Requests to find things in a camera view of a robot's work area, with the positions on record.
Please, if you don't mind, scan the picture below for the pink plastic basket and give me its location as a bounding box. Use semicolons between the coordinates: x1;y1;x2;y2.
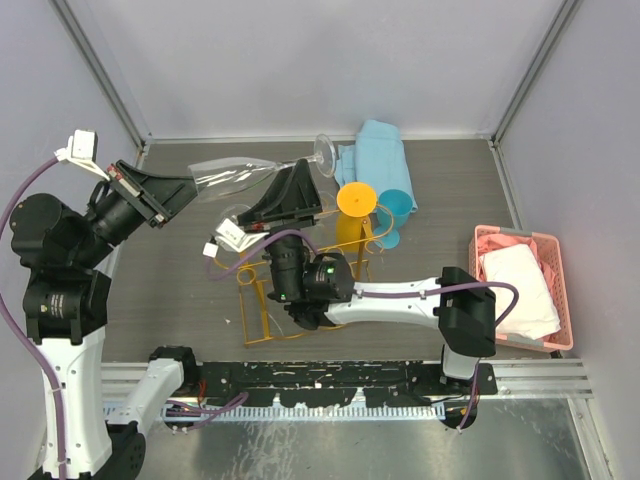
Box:
468;225;574;353

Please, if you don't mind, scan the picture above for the white cloth in basket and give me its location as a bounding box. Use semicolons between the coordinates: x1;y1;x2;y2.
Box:
479;244;560;340

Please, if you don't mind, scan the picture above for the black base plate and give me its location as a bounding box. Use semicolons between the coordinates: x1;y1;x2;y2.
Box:
178;360;471;408

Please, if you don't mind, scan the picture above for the orange plastic wine glass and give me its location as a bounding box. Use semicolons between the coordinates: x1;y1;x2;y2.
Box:
335;182;377;252

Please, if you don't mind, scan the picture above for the clear flute glass back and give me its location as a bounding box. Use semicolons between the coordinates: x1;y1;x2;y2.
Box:
319;191;336;215

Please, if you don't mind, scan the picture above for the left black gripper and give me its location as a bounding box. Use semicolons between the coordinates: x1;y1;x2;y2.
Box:
74;155;210;263

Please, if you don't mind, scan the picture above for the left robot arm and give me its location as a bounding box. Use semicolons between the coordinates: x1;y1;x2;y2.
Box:
1;161;200;479

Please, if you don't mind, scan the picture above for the clear flute glass front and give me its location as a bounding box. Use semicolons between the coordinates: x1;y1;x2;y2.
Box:
219;204;250;224

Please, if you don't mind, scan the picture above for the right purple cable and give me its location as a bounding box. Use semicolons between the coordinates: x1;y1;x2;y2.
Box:
205;229;521;432

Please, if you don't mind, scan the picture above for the clear flute glass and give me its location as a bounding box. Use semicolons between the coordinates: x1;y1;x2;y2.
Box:
319;191;336;215
188;134;339;201
219;204;250;224

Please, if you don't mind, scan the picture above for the light blue folded cloth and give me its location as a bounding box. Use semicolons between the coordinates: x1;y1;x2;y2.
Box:
334;120;418;213

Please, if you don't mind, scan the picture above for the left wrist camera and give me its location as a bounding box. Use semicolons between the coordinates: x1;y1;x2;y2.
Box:
54;129;110;181

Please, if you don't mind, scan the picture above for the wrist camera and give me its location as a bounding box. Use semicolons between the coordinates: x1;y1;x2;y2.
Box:
202;218;267;259
54;129;110;181

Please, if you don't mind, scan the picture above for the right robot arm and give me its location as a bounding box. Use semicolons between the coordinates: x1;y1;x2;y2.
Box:
238;159;496;394

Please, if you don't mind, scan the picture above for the gold wire glass rack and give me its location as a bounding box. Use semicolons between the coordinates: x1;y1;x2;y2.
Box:
232;206;391;348

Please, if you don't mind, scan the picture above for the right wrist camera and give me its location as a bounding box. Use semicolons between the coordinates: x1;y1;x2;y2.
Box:
202;218;267;259

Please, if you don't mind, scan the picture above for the blue plastic wine glass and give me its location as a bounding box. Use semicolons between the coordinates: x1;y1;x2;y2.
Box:
373;189;413;250

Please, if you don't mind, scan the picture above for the slotted cable duct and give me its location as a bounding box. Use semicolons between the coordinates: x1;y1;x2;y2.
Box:
103;400;446;423

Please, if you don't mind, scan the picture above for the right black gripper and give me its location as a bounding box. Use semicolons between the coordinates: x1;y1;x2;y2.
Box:
236;158;323;303

